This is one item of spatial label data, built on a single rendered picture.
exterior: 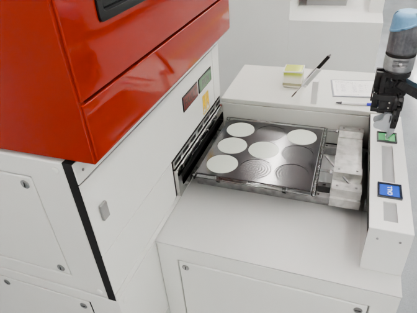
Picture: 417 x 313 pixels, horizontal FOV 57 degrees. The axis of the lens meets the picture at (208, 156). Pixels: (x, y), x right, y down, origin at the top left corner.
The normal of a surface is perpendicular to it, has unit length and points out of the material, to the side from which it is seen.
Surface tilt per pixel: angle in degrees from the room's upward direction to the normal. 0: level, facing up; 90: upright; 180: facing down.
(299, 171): 0
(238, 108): 90
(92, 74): 90
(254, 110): 90
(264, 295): 90
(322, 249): 0
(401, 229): 0
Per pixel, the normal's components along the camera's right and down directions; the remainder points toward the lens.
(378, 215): -0.07, -0.82
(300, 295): -0.33, 0.55
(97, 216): 0.94, 0.14
